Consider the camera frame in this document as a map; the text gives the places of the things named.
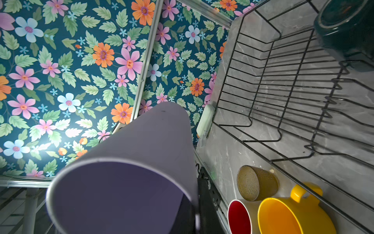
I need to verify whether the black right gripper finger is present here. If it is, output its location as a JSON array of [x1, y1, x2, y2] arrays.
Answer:
[[170, 178, 218, 234]]

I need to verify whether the lilac plastic cup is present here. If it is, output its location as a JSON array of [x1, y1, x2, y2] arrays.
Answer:
[[46, 102, 199, 234]]

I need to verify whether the green mug cream interior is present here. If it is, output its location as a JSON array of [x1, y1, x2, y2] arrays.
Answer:
[[314, 0, 374, 72]]

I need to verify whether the white mug red interior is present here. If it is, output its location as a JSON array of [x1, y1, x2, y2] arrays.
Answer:
[[228, 199, 261, 234]]

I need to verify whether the olive textured glass tumbler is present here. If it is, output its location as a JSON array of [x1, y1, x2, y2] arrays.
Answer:
[[237, 165, 279, 201]]

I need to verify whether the pale green sponge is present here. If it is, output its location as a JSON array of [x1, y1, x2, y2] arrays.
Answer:
[[196, 104, 215, 138]]

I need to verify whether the yellow mug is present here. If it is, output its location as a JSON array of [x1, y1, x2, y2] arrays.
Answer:
[[258, 185, 337, 234]]

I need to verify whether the black wire dish rack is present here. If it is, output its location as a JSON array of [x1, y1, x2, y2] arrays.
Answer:
[[213, 1, 374, 234]]

